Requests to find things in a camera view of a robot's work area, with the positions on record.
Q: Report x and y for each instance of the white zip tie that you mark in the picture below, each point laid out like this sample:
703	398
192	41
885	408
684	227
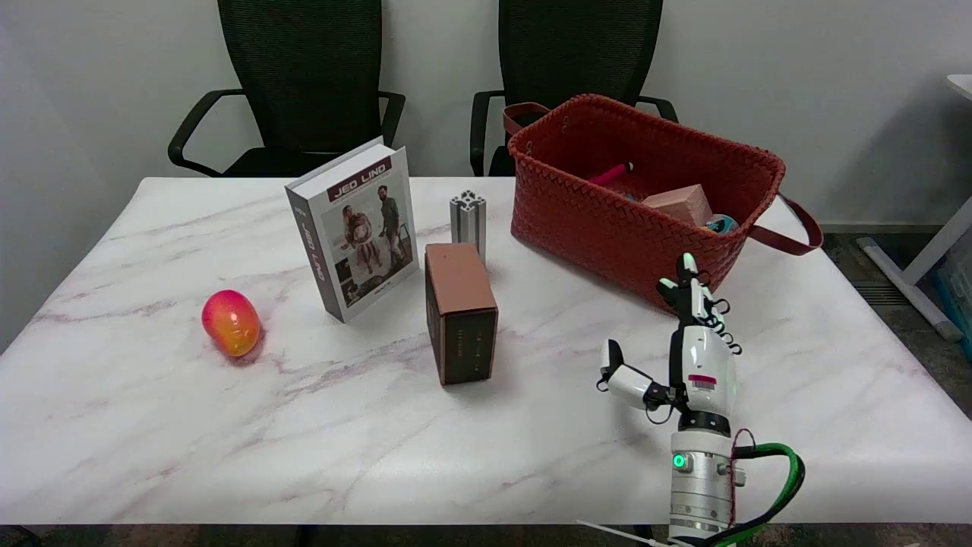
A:
623	533

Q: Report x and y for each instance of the red orange mango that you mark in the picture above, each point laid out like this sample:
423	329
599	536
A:
231	323

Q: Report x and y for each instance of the Jed Lind hardcover book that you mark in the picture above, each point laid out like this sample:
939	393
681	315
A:
357	228

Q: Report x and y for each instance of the silver aluminium extrusion piece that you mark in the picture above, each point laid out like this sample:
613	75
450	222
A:
468	220

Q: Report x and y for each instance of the black mesh office chair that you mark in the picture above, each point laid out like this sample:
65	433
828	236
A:
304	83
569	53

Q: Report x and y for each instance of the blue storage bin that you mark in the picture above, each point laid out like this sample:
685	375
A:
958	300

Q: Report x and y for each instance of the teal round item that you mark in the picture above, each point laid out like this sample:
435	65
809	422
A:
721	223

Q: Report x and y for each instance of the light brown block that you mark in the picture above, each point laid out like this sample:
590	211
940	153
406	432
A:
678	203

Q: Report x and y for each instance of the white desk frame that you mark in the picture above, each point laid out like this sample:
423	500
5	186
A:
923	262

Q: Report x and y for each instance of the red woven basket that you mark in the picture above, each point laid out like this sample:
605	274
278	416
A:
607	220

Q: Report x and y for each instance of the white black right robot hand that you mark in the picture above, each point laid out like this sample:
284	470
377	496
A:
706	365

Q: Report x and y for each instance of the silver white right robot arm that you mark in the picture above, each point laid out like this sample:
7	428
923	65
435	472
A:
700	486

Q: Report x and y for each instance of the brown paper box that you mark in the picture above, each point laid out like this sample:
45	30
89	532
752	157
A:
459	315

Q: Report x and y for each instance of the pink marker pen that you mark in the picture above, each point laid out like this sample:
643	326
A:
611	174

